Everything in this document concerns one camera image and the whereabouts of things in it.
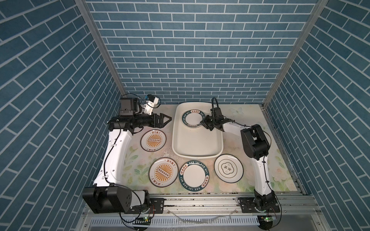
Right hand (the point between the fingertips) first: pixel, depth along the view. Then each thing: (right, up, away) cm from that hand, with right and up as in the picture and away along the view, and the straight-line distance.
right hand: (198, 120), depth 104 cm
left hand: (-19, +2, -32) cm, 37 cm away
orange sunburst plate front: (-22, -31, -19) cm, 43 cm away
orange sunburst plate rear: (-32, -14, -5) cm, 35 cm away
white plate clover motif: (+18, -29, -17) cm, 38 cm away
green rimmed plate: (-4, -33, -19) cm, 38 cm away
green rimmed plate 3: (+1, +3, +7) cm, 8 cm away
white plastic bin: (-1, -17, 0) cm, 17 cm away
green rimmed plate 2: (-8, +1, +4) cm, 9 cm away
